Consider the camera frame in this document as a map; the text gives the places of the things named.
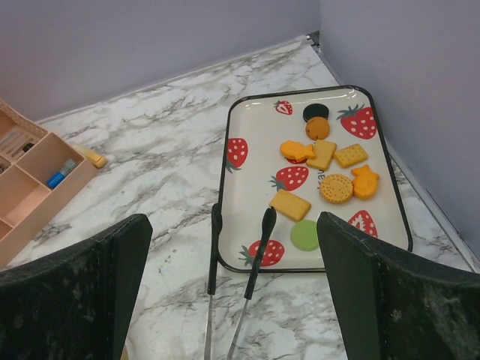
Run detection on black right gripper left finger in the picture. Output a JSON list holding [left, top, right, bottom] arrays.
[[1, 214, 153, 359]]

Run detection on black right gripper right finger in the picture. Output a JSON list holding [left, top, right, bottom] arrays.
[[316, 211, 479, 359]]

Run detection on black cat-paw metal tongs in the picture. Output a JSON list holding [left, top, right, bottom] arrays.
[[203, 202, 278, 360]]

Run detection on green round macaron cookie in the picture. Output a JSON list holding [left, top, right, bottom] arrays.
[[290, 220, 319, 251]]

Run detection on orange fish cookie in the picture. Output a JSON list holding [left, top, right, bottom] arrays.
[[351, 164, 380, 200]]

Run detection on yellow dotted round biscuit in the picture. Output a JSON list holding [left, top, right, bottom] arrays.
[[319, 173, 353, 204]]

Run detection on yellow square biscuit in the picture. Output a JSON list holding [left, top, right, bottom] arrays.
[[269, 189, 311, 222], [333, 144, 368, 168], [306, 139, 337, 170]]

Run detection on grey blue glue stick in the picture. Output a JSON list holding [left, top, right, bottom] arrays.
[[46, 158, 77, 189]]

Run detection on peach plastic file organizer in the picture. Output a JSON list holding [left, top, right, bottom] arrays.
[[1, 101, 98, 268]]

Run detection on strawberry pattern serving tray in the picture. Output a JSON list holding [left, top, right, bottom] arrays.
[[217, 85, 413, 273]]

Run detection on orange round cookie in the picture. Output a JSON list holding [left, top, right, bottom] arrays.
[[305, 116, 330, 140]]

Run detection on black sandwich cookie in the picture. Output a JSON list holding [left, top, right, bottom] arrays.
[[302, 103, 329, 122]]

